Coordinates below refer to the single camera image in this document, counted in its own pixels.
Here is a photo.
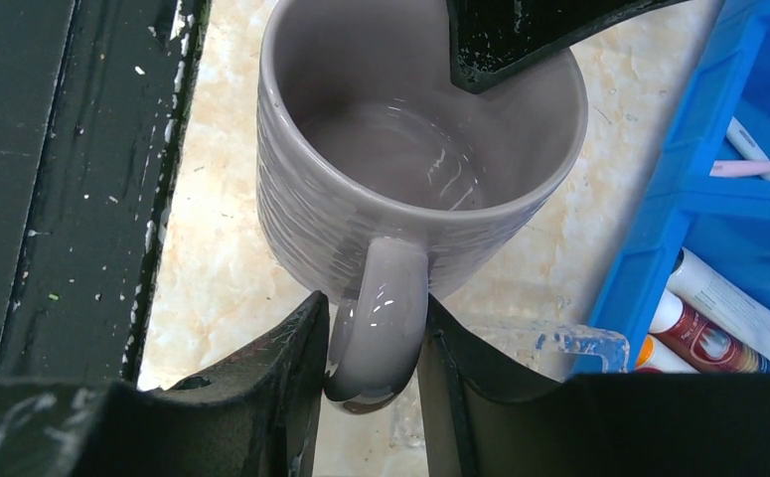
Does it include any blue divided storage bin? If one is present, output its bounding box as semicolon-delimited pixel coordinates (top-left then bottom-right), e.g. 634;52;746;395
589;1;770;356

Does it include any pink toothbrush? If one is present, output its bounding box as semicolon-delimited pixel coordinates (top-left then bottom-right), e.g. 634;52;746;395
709;160;770;178

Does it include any clear textured acrylic tray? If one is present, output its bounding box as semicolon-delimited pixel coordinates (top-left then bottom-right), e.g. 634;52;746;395
387;312;632;455

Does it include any white tube orange cap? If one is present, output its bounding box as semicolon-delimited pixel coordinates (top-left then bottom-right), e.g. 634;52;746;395
634;335;698;374

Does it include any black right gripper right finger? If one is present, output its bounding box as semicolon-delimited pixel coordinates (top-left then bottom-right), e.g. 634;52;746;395
417;324;770;476

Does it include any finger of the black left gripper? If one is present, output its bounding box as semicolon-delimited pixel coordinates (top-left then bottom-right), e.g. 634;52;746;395
446;0;682;94

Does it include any grey ceramic mug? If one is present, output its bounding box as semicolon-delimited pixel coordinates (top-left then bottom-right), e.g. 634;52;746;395
256;1;588;414

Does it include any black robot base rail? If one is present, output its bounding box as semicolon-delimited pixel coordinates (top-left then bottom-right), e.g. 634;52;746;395
0;1;211;382

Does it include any white tube black cap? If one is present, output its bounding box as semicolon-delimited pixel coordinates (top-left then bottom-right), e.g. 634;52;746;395
667;247;770;360

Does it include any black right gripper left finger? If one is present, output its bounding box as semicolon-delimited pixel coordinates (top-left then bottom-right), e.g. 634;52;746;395
0;291;329;476

